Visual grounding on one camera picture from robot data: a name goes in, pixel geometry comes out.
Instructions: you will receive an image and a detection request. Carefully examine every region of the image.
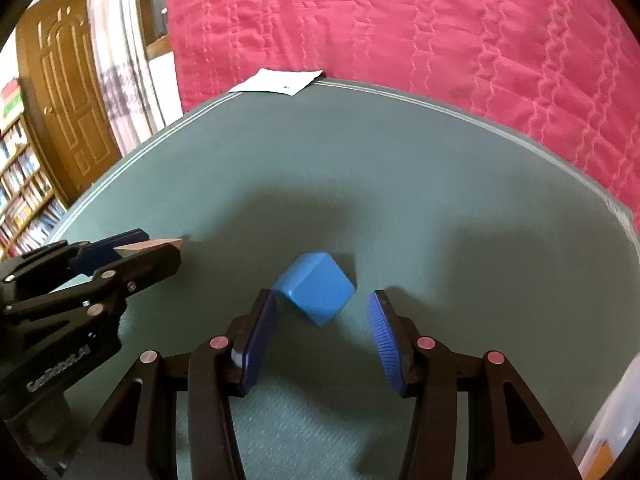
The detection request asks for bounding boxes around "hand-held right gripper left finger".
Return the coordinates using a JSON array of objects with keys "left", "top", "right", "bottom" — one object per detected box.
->
[{"left": 65, "top": 288, "right": 277, "bottom": 480}]

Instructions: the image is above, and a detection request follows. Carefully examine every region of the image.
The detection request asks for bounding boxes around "bookshelf with books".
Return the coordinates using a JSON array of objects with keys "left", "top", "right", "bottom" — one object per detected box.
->
[{"left": 0, "top": 77, "right": 68, "bottom": 261}]

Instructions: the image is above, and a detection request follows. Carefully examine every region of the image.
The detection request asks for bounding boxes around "patterned white curtain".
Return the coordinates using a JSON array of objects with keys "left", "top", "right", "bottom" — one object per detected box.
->
[{"left": 87, "top": 0, "right": 168, "bottom": 153}]

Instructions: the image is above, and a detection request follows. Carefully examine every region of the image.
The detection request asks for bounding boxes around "white paper sheet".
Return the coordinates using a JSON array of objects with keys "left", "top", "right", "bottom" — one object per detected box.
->
[{"left": 229, "top": 68, "right": 325, "bottom": 97}]

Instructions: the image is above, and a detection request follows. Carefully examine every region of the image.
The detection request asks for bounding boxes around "orange wooden block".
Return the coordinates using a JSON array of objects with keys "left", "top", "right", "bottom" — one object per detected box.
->
[{"left": 587, "top": 440, "right": 616, "bottom": 476}]

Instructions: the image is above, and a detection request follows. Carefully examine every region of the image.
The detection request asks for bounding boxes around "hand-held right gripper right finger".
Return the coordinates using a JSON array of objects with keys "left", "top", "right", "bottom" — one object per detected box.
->
[{"left": 368, "top": 289, "right": 583, "bottom": 480}]

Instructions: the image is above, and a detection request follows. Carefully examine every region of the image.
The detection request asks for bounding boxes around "teal mat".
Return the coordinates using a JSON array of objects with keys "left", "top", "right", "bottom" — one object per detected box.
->
[{"left": 0, "top": 77, "right": 637, "bottom": 480}]

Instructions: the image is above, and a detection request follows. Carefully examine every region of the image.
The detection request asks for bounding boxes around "pink triangular wooden block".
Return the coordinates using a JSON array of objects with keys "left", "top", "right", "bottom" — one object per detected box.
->
[{"left": 113, "top": 238, "right": 184, "bottom": 260}]

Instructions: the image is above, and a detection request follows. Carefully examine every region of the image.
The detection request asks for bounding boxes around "clear plastic container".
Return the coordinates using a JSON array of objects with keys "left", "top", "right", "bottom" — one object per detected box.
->
[{"left": 572, "top": 372, "right": 640, "bottom": 480}]

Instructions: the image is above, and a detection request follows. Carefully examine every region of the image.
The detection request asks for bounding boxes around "blue wooden block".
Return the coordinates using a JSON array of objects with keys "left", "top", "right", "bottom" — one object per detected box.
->
[{"left": 272, "top": 252, "right": 357, "bottom": 327}]

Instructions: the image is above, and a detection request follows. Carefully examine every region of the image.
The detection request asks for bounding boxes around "wooden side desk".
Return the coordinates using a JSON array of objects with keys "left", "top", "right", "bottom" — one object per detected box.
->
[{"left": 145, "top": 35, "right": 174, "bottom": 59}]

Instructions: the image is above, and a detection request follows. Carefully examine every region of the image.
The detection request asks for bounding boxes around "brown wooden door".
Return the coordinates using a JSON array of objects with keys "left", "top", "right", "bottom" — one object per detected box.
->
[{"left": 15, "top": 0, "right": 126, "bottom": 201}]

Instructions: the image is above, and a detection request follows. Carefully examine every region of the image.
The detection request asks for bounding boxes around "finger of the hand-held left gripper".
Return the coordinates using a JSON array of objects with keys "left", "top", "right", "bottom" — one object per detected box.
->
[
  {"left": 0, "top": 244, "right": 183, "bottom": 333},
  {"left": 0, "top": 228, "right": 151, "bottom": 285}
]

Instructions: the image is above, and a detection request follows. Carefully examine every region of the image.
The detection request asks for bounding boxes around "red quilted blanket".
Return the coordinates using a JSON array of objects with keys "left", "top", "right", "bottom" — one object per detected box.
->
[{"left": 164, "top": 0, "right": 640, "bottom": 221}]

